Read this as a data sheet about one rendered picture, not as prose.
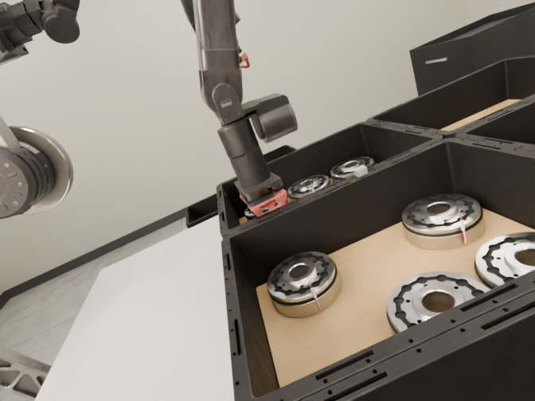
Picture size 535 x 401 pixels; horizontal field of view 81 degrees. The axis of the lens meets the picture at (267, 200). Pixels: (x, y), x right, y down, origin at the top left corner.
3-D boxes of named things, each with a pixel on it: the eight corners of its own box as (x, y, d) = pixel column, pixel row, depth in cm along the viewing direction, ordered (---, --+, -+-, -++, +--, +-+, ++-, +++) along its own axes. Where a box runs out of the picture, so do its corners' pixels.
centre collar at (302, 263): (290, 291, 42) (288, 287, 42) (279, 273, 47) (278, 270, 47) (322, 274, 43) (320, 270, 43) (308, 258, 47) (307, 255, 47)
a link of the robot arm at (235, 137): (212, 124, 54) (215, 126, 48) (249, 108, 54) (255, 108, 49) (228, 161, 56) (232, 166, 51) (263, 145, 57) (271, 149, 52)
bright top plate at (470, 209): (423, 243, 41) (423, 239, 41) (391, 212, 51) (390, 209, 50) (499, 216, 41) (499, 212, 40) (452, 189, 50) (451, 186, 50)
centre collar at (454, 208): (431, 224, 43) (431, 220, 43) (414, 210, 48) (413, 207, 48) (466, 212, 43) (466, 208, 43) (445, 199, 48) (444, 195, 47)
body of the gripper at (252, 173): (267, 176, 61) (253, 141, 59) (285, 188, 52) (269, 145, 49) (237, 190, 60) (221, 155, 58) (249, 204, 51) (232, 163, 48)
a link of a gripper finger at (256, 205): (287, 216, 62) (270, 173, 58) (300, 227, 55) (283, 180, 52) (255, 231, 61) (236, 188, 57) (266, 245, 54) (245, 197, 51)
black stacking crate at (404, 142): (250, 293, 53) (222, 239, 49) (236, 225, 81) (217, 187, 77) (458, 200, 55) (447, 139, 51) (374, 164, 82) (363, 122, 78)
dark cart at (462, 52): (486, 196, 185) (466, 37, 153) (431, 179, 227) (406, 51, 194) (571, 153, 192) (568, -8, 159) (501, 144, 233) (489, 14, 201)
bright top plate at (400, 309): (431, 371, 27) (431, 366, 27) (369, 301, 36) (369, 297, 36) (530, 317, 28) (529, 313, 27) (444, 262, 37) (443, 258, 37)
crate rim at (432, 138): (226, 249, 50) (220, 237, 49) (220, 193, 78) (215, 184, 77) (451, 149, 51) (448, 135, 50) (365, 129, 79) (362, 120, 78)
